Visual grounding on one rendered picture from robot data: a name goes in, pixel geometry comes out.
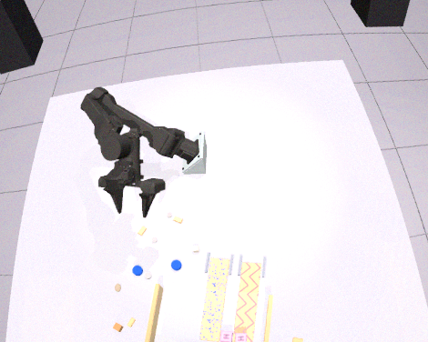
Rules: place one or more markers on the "orange strip with blue dots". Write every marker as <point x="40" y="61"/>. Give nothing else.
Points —
<point x="218" y="273"/>

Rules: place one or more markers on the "blue cylinder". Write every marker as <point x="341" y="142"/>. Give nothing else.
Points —
<point x="176" y="265"/>
<point x="137" y="271"/>

